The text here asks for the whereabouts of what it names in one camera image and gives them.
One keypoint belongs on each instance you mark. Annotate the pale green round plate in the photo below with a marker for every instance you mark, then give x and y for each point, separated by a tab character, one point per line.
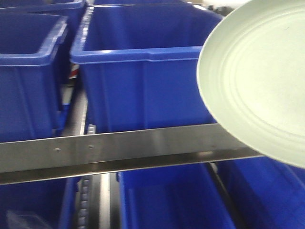
251	77

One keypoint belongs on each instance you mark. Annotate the lower blue bin right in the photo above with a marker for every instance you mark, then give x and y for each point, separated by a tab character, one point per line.
267	193

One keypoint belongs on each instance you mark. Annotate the large blue bin left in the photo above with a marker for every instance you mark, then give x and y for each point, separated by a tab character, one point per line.
34	62

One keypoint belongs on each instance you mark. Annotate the clear plastic bag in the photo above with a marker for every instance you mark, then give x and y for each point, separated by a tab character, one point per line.
25	220

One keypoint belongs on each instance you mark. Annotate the stainless steel shelf rack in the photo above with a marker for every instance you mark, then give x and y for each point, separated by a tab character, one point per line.
72	156

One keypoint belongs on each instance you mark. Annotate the lower blue bin centre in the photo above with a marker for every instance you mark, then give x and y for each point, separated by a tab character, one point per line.
175	197

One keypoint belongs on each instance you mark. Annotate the large blue bin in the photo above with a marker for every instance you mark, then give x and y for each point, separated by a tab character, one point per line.
34	62
138	64

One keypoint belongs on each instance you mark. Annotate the lower blue bin left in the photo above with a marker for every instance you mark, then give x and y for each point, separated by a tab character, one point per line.
51	200

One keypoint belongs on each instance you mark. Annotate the grey roller track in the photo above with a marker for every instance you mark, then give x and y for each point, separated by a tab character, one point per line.
83	210

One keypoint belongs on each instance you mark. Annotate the large blue bin centre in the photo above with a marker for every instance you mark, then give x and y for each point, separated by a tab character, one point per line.
138	64

